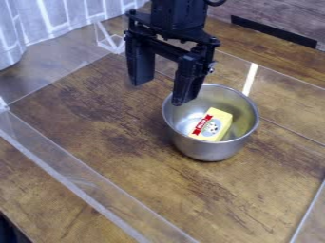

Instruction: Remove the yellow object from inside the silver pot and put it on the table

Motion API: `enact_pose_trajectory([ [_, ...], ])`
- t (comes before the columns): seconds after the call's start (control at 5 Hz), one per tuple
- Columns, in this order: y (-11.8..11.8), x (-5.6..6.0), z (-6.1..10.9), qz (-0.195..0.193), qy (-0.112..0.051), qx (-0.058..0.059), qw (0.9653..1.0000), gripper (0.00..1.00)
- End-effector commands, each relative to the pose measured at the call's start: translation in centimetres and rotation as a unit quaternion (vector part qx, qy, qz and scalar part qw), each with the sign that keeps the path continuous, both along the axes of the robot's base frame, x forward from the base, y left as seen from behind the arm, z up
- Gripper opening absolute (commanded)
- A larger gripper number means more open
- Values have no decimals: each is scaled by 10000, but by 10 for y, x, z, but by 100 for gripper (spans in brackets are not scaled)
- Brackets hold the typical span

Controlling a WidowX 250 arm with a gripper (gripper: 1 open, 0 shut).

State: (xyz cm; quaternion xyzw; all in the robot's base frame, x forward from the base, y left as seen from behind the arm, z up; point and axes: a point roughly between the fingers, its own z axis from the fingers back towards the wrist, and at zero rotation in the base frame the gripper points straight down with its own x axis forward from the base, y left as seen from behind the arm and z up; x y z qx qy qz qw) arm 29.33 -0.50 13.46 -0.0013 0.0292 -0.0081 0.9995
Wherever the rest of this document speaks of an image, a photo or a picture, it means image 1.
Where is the yellow butter block toy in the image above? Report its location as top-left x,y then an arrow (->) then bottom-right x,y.
187,107 -> 232,142

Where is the black cable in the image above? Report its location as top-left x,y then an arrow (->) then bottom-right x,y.
204,0 -> 228,8

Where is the silver metal pot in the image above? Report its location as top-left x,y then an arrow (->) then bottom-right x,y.
161,84 -> 259,161

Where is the black strip on table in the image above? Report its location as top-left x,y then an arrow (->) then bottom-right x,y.
231,15 -> 316,49

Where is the clear acrylic enclosure panel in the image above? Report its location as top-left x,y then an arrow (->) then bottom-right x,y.
0,21 -> 325,243

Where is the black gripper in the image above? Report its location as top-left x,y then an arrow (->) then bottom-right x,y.
124,0 -> 220,106

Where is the white grey curtain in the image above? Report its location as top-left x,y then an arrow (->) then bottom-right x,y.
0,0 -> 148,70

